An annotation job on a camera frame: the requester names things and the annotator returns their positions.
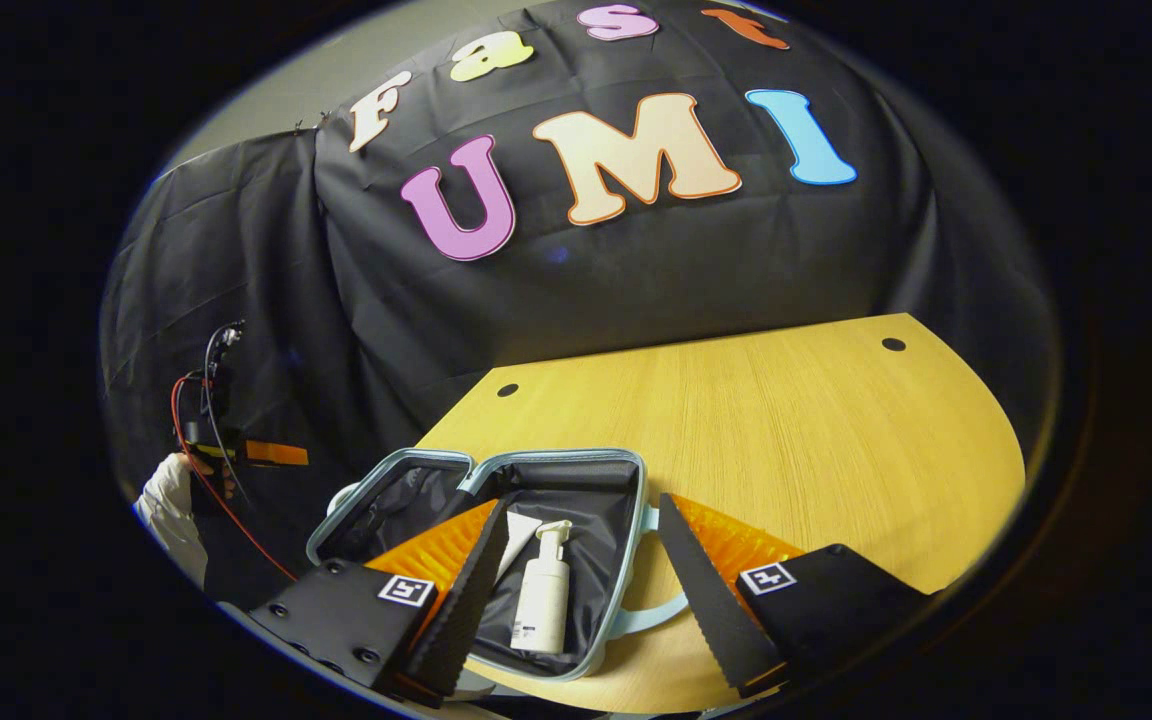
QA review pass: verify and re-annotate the light blue suitcase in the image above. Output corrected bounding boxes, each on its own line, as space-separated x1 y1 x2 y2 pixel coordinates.
306 446 690 683

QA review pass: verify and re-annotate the black backdrop cloth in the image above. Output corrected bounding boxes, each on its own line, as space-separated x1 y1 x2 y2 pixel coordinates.
99 0 1057 601

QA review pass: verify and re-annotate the white pump bottle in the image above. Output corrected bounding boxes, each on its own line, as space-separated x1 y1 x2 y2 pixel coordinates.
510 519 575 657

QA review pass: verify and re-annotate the black cable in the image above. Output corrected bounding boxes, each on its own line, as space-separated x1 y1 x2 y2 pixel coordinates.
202 322 252 506

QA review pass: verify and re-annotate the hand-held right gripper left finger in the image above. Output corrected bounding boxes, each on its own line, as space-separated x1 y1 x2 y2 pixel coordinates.
249 497 514 707

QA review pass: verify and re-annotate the white skin care tube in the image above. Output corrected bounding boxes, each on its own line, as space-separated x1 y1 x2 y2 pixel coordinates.
491 509 544 586

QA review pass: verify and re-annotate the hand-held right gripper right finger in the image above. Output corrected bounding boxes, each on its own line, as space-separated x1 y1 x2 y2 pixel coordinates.
656 491 935 701

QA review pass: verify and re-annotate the red cable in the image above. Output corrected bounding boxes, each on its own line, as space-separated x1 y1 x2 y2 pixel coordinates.
171 372 299 583

